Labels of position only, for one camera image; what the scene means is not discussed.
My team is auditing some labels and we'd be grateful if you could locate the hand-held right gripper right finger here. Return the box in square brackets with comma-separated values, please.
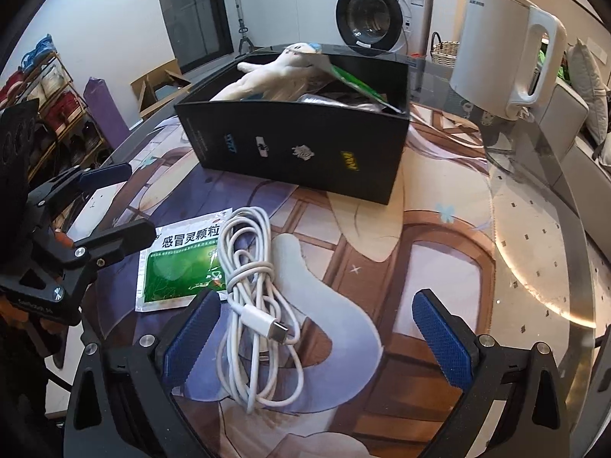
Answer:
[411, 289, 580, 458]

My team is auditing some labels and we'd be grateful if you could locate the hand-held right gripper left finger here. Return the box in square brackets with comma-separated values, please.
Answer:
[64, 289, 223, 458]

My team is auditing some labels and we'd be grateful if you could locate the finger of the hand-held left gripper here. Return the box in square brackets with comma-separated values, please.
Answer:
[26, 162, 133, 211]
[31, 219, 157, 306]

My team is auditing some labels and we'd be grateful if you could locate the green medicine sachet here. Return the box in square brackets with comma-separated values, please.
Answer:
[329, 60, 402, 114]
[134, 207, 234, 313]

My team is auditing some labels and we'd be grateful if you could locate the white usb cable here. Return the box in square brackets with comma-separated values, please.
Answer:
[212, 206, 306, 413]

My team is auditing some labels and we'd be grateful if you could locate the black cardboard box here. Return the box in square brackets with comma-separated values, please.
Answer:
[173, 43, 411, 206]

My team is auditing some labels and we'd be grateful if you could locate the white plush toy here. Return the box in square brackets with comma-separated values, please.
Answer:
[210, 42, 330, 102]

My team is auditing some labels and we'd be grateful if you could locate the bagged white braided cable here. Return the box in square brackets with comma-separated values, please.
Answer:
[296, 93, 383, 113]

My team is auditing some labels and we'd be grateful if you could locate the purple yoga mat bag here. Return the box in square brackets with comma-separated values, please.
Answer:
[83, 76, 131, 141]

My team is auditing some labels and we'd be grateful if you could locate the wooden shoe rack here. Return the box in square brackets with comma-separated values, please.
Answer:
[0, 33, 108, 187]

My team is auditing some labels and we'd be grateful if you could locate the group of shoes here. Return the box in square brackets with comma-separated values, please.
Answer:
[0, 33, 103, 173]

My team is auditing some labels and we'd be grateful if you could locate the brown cardboard box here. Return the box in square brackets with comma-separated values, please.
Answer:
[130, 58, 194, 120]

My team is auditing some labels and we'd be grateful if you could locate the printed desk mat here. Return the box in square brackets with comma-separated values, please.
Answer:
[71, 105, 499, 458]

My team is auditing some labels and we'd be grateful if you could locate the black framed glass door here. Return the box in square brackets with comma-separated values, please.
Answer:
[153, 0, 239, 74]

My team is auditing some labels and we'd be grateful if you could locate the grey flat mop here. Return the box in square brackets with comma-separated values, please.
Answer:
[228, 0, 256, 55]

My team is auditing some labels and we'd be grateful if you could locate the white base cabinet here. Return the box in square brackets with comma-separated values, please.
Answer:
[236, 0, 344, 53]

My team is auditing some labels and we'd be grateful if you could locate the wicker basket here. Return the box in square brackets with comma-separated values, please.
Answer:
[430, 31, 461, 65]

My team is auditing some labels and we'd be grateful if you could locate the grey pillow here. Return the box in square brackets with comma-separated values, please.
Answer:
[568, 38, 611, 146]

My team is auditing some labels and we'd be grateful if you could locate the white electric kettle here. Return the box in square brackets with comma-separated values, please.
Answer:
[449, 0, 568, 122]

